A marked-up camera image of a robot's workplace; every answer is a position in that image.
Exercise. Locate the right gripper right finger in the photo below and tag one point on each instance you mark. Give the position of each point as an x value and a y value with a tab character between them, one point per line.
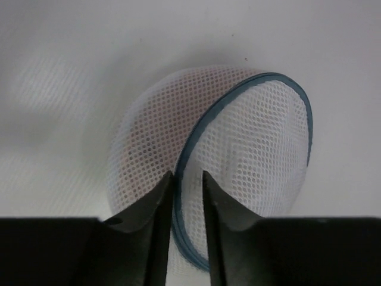
247	249

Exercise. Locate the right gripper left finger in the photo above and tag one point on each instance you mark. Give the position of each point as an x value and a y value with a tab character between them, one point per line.
129	248

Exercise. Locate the blue-trimmed white mesh laundry bag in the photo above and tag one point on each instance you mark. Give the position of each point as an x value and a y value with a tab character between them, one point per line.
254	139

